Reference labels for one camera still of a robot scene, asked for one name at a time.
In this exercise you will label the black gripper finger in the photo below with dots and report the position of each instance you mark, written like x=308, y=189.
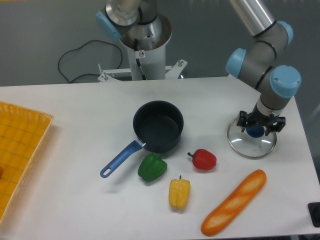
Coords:
x=242, y=120
x=275, y=124

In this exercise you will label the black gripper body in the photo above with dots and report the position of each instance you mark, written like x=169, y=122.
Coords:
x=257, y=118

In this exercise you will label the glass lid blue knob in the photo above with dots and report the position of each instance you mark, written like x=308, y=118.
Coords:
x=252, y=143

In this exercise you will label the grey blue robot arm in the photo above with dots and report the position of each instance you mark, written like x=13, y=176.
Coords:
x=276, y=85

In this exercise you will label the red bell pepper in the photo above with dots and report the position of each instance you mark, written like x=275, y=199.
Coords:
x=203, y=160

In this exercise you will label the orange baguette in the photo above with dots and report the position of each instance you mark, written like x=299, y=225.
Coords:
x=218, y=219

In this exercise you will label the black device at edge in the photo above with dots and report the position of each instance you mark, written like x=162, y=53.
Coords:
x=314, y=212

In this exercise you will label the yellow bell pepper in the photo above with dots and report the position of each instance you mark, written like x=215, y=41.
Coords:
x=178, y=193

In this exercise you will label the green bell pepper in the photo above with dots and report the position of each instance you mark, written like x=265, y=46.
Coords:
x=151, y=168

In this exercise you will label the yellow woven basket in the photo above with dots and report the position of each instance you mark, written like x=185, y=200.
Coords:
x=22, y=131

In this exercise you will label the dark saucepan blue handle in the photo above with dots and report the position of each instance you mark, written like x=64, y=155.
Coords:
x=158, y=126

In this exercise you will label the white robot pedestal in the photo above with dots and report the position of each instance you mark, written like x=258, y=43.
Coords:
x=146, y=49

